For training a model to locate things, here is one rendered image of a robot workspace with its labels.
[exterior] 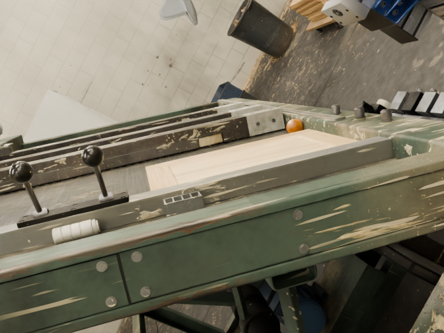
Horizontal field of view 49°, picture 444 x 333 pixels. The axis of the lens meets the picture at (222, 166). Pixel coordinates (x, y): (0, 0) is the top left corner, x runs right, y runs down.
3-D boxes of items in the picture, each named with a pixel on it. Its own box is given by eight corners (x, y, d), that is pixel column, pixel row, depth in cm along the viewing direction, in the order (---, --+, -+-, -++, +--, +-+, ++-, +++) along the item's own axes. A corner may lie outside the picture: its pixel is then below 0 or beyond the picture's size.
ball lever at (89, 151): (119, 207, 90) (102, 151, 81) (98, 212, 89) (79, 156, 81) (117, 193, 93) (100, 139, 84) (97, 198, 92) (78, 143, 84)
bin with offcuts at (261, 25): (303, 20, 547) (254, -10, 531) (282, 61, 548) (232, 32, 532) (287, 27, 597) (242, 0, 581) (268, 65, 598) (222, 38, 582)
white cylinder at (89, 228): (55, 247, 84) (100, 236, 85) (50, 231, 84) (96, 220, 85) (57, 242, 87) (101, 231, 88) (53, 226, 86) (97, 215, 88)
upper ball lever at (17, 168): (53, 223, 88) (28, 168, 79) (32, 228, 88) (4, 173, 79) (53, 209, 91) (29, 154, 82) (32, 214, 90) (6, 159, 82)
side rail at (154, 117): (221, 120, 280) (217, 102, 278) (26, 164, 263) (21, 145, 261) (219, 119, 288) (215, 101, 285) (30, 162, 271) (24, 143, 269)
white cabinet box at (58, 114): (227, 179, 526) (48, 88, 476) (203, 226, 527) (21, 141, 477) (216, 172, 586) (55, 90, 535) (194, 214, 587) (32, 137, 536)
